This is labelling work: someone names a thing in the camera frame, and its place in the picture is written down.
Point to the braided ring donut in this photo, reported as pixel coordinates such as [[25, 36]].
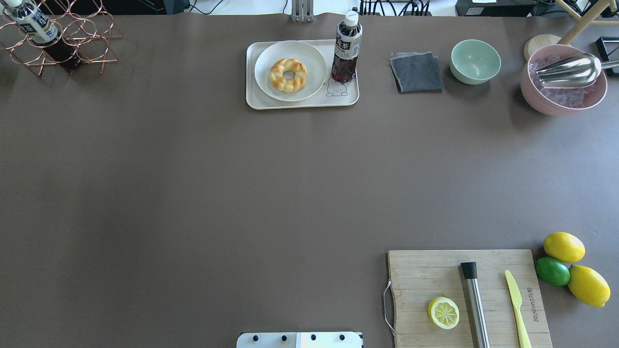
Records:
[[288, 75]]

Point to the white round plate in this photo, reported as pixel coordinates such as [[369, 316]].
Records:
[[303, 52]]

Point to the cream rectangular tray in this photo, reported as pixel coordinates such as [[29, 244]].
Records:
[[332, 93]]

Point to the dark juice bottle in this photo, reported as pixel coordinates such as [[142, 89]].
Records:
[[347, 45]]

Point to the grey folded cloth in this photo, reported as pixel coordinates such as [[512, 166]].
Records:
[[416, 72]]

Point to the bamboo cutting board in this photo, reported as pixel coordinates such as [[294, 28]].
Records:
[[416, 277]]

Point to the steel muddler rod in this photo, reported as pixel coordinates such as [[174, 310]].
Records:
[[475, 305]]

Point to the half lemon slice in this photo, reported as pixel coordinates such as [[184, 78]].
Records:
[[444, 313]]

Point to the mint green bowl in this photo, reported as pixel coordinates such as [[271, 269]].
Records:
[[474, 62]]

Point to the yellow plastic knife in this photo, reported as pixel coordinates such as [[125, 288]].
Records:
[[516, 301]]

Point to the pink bowl with ice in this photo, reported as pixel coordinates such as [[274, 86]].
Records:
[[558, 101]]

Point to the green lime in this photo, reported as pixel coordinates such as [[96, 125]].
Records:
[[552, 271]]

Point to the yellow lemon far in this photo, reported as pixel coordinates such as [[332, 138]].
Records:
[[564, 247]]

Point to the yellow lemon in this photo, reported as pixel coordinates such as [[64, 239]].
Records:
[[588, 286], [564, 247]]

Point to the wooden mug tree stand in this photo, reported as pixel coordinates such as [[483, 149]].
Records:
[[581, 23]]

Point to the steel ice scoop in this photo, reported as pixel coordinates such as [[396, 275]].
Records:
[[580, 70]]

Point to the yellow lemon near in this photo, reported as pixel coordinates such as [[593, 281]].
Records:
[[588, 286]]

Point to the bottle in rack rear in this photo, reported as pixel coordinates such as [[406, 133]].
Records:
[[43, 32]]

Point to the aluminium frame post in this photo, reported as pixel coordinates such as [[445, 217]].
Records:
[[302, 11]]

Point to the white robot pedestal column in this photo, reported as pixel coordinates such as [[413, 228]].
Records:
[[301, 339]]

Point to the copper wire bottle rack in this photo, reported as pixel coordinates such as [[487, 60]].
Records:
[[85, 25]]

